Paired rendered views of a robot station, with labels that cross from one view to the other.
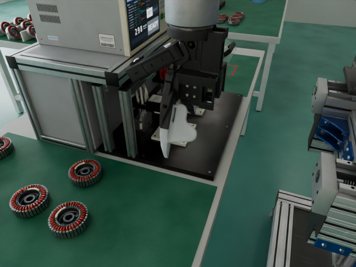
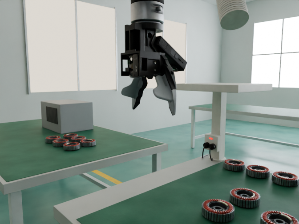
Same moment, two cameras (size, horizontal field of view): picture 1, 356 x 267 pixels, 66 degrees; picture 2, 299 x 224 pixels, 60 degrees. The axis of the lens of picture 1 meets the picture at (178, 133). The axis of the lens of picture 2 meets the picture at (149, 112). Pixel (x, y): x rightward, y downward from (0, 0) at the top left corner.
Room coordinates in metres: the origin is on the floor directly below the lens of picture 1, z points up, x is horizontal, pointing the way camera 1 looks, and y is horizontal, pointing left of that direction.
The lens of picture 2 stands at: (0.70, -0.56, 1.23)
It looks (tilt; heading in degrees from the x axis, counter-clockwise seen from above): 7 degrees down; 118
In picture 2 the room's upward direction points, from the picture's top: straight up
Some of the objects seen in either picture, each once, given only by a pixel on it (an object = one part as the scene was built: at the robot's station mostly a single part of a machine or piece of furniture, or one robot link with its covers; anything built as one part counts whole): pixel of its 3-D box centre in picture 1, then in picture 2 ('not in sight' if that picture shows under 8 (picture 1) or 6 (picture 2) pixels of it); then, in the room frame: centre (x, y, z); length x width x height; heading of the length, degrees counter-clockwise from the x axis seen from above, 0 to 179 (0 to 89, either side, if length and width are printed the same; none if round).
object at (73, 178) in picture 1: (85, 172); (279, 223); (0.70, 0.33, 0.77); 0.11 x 0.11 x 0.04
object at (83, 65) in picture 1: (113, 39); not in sight; (1.17, 0.27, 1.09); 0.68 x 0.44 x 0.05; 160
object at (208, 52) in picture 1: (194, 65); (144, 52); (0.41, -0.03, 1.29); 0.09 x 0.08 x 0.12; 69
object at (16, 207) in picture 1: (30, 199); (244, 197); (0.58, 0.47, 0.77); 0.11 x 0.11 x 0.04
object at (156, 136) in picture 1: (174, 131); not in sight; (0.94, 0.01, 0.78); 0.15 x 0.15 x 0.01; 70
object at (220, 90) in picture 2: not in sight; (220, 126); (0.40, 0.83, 0.98); 0.37 x 0.35 x 0.46; 160
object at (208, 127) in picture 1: (180, 119); not in sight; (1.06, -0.01, 0.76); 0.64 x 0.47 x 0.02; 160
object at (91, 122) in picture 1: (131, 79); not in sight; (1.14, 0.21, 0.92); 0.66 x 0.01 x 0.30; 160
